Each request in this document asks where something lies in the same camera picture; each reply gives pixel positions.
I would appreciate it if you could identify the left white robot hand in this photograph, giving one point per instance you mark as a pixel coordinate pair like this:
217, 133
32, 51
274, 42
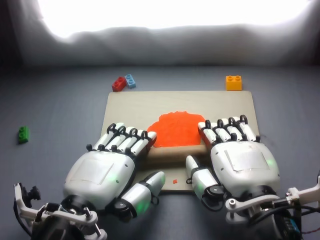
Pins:
95, 175

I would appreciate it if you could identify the white backdrop sheet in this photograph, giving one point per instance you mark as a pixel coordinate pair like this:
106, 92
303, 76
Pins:
160, 50

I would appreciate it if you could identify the blue toy brick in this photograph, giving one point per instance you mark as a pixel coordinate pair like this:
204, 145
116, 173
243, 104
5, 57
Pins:
131, 81

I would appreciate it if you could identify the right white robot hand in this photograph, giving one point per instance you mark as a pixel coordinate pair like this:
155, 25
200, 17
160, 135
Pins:
245, 165

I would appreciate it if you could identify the orange toy brick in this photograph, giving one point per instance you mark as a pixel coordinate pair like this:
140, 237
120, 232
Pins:
234, 84

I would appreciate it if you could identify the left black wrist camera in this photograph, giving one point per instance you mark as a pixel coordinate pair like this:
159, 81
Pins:
32, 193

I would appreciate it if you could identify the red toy brick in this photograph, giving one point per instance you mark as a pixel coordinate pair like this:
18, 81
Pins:
118, 84

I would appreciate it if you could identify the green toy brick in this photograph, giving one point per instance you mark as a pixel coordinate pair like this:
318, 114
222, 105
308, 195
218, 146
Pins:
23, 136

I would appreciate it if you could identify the small orange clay crumb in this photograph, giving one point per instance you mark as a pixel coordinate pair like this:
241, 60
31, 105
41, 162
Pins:
175, 181

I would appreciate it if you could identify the flattened orange clay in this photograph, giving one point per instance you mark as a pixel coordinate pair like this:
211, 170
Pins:
175, 130

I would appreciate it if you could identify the wooden rolling pin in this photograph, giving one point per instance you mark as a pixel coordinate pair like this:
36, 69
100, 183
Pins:
175, 153

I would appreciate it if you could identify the light wooden board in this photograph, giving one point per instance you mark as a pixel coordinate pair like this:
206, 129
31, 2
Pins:
175, 100

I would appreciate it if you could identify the grey table cloth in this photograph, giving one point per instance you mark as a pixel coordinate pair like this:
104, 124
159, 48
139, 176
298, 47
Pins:
50, 100

